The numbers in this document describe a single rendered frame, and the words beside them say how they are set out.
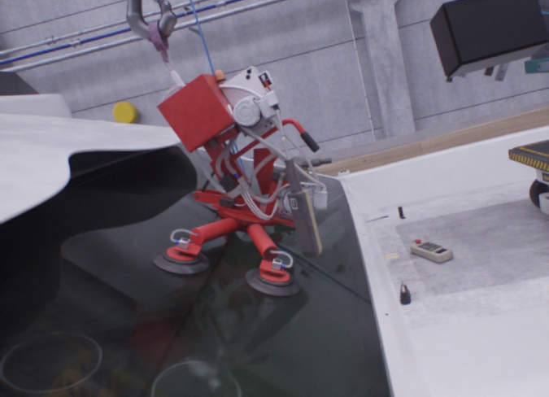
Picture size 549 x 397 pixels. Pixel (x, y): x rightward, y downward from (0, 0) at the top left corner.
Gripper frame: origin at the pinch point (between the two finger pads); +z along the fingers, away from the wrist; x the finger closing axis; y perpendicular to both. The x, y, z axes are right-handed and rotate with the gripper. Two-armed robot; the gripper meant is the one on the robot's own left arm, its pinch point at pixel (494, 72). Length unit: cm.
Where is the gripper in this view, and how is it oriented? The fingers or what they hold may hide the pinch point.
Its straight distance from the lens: 187.2
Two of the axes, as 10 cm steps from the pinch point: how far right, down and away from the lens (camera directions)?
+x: -1.1, 3.8, -9.2
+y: -9.8, -1.8, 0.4
